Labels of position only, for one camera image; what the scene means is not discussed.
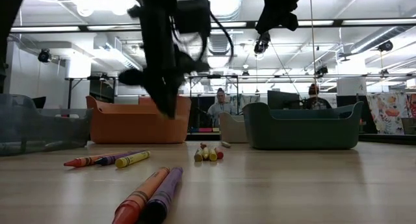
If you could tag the silver angled duct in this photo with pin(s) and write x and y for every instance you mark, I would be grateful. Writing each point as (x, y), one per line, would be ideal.
(373, 39)

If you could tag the black horizontal rail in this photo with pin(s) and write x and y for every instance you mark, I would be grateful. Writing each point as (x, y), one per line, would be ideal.
(292, 76)

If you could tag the red-orange crayon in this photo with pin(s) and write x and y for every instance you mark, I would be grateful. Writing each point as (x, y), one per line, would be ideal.
(78, 161)
(139, 198)

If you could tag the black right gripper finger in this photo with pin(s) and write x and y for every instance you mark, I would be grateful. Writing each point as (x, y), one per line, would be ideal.
(290, 21)
(269, 17)

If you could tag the seated person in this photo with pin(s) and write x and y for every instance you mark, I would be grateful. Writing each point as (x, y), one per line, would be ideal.
(221, 111)

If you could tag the thin vertical pole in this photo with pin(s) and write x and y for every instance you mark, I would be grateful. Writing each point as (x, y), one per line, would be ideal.
(313, 55)

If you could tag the small black monitor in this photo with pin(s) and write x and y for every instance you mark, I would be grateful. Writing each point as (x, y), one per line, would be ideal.
(39, 102)

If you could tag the white column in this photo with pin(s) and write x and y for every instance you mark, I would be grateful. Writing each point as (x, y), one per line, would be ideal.
(352, 86)

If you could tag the translucent grey plastic bin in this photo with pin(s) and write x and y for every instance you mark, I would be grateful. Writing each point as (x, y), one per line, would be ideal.
(48, 130)

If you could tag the black spotlight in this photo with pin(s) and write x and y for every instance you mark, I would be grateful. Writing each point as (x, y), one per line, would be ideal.
(44, 56)
(321, 69)
(245, 74)
(385, 46)

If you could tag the silver ventilation duct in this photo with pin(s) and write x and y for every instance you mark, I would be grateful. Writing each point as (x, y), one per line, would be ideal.
(219, 43)

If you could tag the black beam with light panels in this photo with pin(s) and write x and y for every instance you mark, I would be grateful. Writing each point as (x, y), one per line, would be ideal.
(338, 22)

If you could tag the teal plastic bin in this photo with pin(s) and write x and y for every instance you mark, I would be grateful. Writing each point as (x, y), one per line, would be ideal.
(302, 133)

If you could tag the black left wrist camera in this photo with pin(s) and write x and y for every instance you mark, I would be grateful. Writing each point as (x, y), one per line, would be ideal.
(191, 16)

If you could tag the purple crayon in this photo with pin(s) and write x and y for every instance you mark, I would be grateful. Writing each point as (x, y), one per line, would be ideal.
(164, 194)
(113, 158)

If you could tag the black folding table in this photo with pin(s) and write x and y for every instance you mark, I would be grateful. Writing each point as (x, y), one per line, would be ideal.
(70, 94)

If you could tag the black hanging camera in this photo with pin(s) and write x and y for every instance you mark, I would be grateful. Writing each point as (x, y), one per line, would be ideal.
(261, 43)

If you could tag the red box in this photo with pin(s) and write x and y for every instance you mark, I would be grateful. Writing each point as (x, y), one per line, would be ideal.
(146, 100)

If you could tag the orange plastic bin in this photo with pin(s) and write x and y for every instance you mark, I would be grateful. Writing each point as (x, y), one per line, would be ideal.
(130, 126)

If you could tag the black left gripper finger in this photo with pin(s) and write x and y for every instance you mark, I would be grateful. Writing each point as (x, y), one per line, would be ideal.
(159, 97)
(173, 97)

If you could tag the black computer monitor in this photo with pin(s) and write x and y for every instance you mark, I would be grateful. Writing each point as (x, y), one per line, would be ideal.
(282, 100)

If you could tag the white plastic bin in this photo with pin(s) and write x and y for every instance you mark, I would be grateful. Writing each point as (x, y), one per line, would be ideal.
(232, 130)

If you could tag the standing person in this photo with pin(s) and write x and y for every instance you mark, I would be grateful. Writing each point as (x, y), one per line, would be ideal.
(313, 100)

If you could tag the floral patterned cloth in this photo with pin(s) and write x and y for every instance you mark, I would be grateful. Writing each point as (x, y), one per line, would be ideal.
(388, 115)

